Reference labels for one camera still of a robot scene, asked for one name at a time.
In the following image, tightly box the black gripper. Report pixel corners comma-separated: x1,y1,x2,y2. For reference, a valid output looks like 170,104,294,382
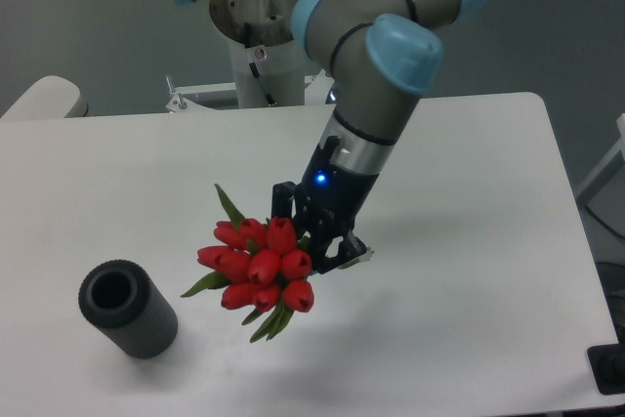
271,136,378,274

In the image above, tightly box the dark grey ribbed vase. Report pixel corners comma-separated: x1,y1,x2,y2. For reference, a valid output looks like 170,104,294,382
78,260,178,359

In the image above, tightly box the black device at table edge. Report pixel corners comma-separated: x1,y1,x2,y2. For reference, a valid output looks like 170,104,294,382
587,344,624,396

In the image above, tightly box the white furniture at right edge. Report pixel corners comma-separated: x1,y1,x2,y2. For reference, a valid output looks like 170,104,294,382
574,114,624,208

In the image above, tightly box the white chair armrest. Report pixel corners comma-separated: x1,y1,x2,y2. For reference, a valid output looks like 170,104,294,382
1,75,89,122

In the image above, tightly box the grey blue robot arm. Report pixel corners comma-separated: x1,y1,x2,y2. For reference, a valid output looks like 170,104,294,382
175,0,486,273

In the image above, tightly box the red tulip bouquet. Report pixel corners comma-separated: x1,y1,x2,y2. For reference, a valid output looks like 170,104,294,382
182,185,321,343

